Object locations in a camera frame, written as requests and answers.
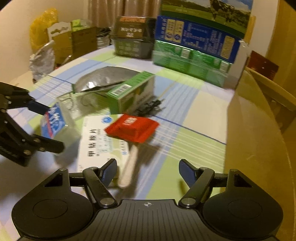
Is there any large cardboard box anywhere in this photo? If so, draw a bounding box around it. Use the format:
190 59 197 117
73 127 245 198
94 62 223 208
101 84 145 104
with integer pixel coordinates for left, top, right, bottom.
225 67 296 223

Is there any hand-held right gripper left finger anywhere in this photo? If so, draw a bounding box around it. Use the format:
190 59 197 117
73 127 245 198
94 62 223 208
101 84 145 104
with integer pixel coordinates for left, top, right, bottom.
44 159 118 208

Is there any white crumpled bag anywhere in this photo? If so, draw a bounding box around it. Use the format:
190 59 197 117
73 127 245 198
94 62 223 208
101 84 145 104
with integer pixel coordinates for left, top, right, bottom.
29 40 56 82

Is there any beige curtain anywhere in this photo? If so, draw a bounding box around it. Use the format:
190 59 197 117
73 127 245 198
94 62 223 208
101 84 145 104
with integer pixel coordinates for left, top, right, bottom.
88 0 162 29

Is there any plaid cloth covered desktop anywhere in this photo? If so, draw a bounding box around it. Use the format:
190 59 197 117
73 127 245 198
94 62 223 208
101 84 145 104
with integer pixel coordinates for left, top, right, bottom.
0 43 236 209

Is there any red square packet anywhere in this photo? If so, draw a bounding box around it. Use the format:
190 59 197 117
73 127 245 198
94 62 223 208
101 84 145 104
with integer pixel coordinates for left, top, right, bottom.
105 113 160 143

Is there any yellow plastic bag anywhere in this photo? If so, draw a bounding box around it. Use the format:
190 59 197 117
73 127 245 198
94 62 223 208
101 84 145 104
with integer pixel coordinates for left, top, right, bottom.
30 8 58 54

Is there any small green box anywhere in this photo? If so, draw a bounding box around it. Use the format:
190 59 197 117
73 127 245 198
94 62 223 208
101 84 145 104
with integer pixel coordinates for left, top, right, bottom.
70 19 93 30

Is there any white medicine box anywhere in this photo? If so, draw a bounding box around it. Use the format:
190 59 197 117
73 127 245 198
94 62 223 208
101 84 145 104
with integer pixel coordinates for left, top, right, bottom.
77 113 139 188

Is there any white carton case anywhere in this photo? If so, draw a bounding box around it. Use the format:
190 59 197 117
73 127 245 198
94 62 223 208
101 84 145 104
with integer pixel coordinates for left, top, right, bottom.
225 38 247 90

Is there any blue and white tissue pack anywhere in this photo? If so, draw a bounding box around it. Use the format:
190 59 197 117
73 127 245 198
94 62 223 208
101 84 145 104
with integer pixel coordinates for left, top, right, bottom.
40 97 81 164

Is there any beige speckled spoon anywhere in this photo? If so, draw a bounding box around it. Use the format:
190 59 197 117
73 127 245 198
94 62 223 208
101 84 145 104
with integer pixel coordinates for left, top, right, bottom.
117 142 139 188

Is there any dark red box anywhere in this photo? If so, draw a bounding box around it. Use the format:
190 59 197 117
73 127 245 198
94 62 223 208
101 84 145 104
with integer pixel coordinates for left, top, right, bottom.
247 50 280 80

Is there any silver foil stack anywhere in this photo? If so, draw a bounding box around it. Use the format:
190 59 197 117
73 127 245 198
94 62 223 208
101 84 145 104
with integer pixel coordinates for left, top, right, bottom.
96 27 114 49

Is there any blue milk carton case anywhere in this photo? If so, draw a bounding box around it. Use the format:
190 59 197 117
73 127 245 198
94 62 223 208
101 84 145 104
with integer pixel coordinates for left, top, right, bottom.
154 15 242 63

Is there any plain brown cardboard box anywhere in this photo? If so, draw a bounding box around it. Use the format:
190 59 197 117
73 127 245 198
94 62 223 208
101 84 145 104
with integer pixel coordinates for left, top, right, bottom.
72 27 97 58

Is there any cardboard box with white insert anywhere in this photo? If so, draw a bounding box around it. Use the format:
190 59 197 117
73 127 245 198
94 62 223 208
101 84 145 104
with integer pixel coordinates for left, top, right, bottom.
47 22 74 65

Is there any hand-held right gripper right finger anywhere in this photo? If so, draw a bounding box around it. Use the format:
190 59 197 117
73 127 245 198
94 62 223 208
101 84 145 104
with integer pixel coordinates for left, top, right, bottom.
179 159 253 208

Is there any green milk carton pack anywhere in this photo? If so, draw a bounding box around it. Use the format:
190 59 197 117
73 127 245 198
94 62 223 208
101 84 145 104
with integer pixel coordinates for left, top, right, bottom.
152 40 232 88

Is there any carton case with pasture picture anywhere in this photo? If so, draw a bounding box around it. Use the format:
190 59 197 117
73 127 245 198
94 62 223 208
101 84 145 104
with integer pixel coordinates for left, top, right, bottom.
160 0 253 39

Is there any green medicine box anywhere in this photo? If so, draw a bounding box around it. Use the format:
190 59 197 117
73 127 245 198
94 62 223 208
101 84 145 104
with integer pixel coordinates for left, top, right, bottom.
106 71 156 114

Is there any dark milk carton case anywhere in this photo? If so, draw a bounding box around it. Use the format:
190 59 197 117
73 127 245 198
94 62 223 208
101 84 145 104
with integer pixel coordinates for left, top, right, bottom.
110 16 156 59

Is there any silver foil bag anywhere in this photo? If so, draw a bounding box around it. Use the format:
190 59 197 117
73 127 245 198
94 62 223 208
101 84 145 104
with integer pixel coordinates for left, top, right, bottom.
71 66 141 114

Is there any black audio cable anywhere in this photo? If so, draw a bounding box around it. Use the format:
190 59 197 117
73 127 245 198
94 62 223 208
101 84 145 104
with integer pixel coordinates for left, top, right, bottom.
135 98 165 116

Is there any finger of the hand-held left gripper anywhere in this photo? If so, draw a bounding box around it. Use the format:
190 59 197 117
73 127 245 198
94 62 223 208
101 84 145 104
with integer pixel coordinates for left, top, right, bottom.
0 82 50 116
0 111 65 168

